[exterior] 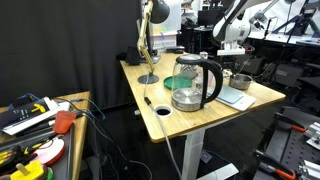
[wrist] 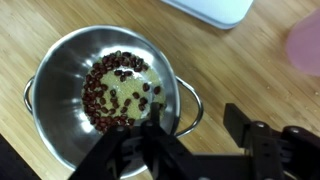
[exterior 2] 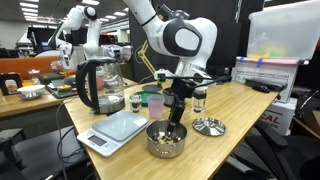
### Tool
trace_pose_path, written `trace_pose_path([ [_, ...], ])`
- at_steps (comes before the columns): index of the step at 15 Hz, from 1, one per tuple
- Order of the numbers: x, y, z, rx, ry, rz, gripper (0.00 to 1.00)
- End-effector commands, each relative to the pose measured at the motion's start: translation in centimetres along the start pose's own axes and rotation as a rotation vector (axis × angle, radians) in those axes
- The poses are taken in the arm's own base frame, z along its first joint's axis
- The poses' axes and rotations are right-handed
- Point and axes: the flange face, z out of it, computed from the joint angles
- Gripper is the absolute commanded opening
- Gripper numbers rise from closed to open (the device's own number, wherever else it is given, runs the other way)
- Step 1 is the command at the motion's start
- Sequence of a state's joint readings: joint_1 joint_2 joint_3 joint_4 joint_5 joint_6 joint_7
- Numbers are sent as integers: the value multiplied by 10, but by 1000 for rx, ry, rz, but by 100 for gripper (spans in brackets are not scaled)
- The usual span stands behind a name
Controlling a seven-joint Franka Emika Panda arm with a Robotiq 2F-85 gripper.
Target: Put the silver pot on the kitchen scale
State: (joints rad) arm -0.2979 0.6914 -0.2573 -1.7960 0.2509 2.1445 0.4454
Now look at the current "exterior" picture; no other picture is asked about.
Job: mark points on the silver pot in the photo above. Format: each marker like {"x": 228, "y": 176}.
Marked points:
{"x": 240, "y": 83}

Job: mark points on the white kitchen scale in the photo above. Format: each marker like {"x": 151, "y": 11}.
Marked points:
{"x": 240, "y": 101}

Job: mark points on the green plate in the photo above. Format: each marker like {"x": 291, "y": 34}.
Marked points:
{"x": 168, "y": 83}

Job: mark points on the wooden desk lamp black head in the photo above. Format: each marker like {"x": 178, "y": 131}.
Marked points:
{"x": 148, "y": 79}

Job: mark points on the white cardboard box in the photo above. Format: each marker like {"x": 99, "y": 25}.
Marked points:
{"x": 165, "y": 41}

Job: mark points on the glass pepper grinder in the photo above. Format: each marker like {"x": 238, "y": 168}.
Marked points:
{"x": 204, "y": 55}

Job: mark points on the black equipment box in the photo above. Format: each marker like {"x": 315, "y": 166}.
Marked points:
{"x": 198, "y": 40}

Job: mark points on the small glass spice jar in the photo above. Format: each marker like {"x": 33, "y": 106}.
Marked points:
{"x": 227, "y": 73}

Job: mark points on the white desk leg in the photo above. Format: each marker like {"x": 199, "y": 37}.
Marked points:
{"x": 193, "y": 153}

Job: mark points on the orange plastic cup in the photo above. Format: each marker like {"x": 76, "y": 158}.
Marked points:
{"x": 63, "y": 121}

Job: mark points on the black curtain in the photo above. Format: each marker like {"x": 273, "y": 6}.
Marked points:
{"x": 66, "y": 43}

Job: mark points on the red and white tape roll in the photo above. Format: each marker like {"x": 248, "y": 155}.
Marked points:
{"x": 50, "y": 151}

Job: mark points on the black perforated board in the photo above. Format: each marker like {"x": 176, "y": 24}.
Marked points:
{"x": 283, "y": 146}

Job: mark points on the black book yellow print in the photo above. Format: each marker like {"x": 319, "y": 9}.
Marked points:
{"x": 23, "y": 113}

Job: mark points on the yellow block with wooden peg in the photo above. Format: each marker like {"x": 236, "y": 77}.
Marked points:
{"x": 30, "y": 170}

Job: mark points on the yellow black screwdriver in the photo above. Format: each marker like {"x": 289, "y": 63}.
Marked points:
{"x": 16, "y": 151}

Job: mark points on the black tripod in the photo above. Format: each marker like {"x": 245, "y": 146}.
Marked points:
{"x": 301, "y": 16}

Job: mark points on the aluminium extrusion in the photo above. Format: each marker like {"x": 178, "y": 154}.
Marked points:
{"x": 310, "y": 170}
{"x": 314, "y": 135}

